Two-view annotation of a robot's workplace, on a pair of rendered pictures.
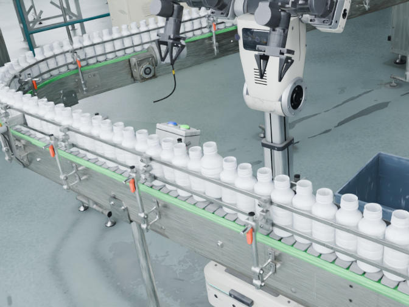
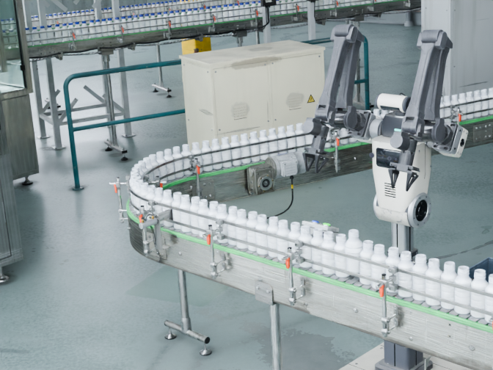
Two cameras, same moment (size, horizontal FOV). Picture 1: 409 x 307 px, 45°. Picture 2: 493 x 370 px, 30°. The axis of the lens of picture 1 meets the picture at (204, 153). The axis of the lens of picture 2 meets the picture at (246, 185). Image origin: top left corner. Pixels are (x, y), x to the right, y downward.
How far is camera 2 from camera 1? 2.16 m
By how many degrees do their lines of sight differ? 11
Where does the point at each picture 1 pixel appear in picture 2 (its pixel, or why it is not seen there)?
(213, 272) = not seen: outside the picture
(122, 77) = (236, 188)
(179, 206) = (323, 281)
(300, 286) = (416, 333)
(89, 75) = (204, 183)
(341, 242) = (444, 294)
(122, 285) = not seen: outside the picture
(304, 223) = (420, 284)
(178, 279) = not seen: outside the picture
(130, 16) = (216, 118)
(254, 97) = (383, 208)
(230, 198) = (367, 271)
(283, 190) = (406, 260)
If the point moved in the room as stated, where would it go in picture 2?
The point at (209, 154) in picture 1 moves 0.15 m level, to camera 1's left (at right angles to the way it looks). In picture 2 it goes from (353, 237) to (313, 240)
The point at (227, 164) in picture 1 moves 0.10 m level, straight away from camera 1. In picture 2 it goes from (366, 244) to (364, 236)
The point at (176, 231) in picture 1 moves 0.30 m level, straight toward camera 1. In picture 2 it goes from (318, 305) to (334, 338)
